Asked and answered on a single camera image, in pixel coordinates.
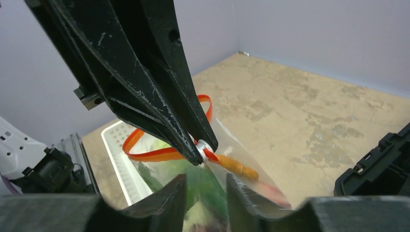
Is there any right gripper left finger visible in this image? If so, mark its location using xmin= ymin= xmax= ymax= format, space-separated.
xmin=0 ymin=174 xmax=187 ymax=232

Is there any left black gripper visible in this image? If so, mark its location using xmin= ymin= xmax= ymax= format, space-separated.
xmin=11 ymin=133 xmax=100 ymax=193

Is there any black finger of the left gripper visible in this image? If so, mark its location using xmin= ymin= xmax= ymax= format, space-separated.
xmin=26 ymin=0 xmax=204 ymax=165
xmin=111 ymin=0 xmax=219 ymax=150

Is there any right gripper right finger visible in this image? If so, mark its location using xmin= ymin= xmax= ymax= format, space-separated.
xmin=226 ymin=174 xmax=410 ymax=232

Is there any white plastic basket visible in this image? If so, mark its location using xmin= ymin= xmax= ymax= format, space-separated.
xmin=101 ymin=120 xmax=152 ymax=206

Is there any clear zip top bag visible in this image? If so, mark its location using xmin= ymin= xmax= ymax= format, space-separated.
xmin=121 ymin=94 xmax=293 ymax=232

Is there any pink peach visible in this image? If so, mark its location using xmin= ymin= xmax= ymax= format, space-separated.
xmin=254 ymin=182 xmax=292 ymax=209

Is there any black open toolbox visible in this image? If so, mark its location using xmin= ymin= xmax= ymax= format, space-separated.
xmin=334 ymin=124 xmax=410 ymax=197

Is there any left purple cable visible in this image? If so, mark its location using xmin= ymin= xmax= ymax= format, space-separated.
xmin=0 ymin=174 xmax=21 ymax=196

